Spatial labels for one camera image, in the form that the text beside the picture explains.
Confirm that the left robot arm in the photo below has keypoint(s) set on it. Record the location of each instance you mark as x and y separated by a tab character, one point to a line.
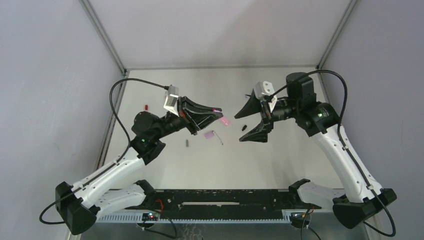
84	202

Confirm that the aluminium frame rails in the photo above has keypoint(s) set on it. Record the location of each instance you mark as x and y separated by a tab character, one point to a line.
315	223

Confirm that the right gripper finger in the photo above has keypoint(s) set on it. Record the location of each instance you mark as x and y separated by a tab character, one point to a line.
259	133
253	106

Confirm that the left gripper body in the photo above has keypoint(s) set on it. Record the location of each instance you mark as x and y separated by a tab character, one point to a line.
185	115

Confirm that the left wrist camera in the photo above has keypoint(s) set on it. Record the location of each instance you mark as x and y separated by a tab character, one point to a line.
171	99

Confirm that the pink highlighter pen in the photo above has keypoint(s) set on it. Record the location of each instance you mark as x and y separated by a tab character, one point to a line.
223	119

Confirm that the thin white black-tip pen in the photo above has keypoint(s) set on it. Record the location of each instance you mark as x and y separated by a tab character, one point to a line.
217	136

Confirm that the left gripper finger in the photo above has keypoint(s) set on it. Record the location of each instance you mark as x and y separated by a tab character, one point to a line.
199	121
187	106

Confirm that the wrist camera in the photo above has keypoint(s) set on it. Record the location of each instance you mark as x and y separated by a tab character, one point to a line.
171	99
264	92

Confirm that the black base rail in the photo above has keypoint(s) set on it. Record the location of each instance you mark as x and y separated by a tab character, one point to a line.
224	204

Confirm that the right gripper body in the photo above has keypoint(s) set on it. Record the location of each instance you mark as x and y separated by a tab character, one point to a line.
265	114

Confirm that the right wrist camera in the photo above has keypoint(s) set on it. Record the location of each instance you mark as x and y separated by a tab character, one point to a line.
264	92

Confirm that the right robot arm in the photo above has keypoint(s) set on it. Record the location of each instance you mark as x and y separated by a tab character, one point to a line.
362	196

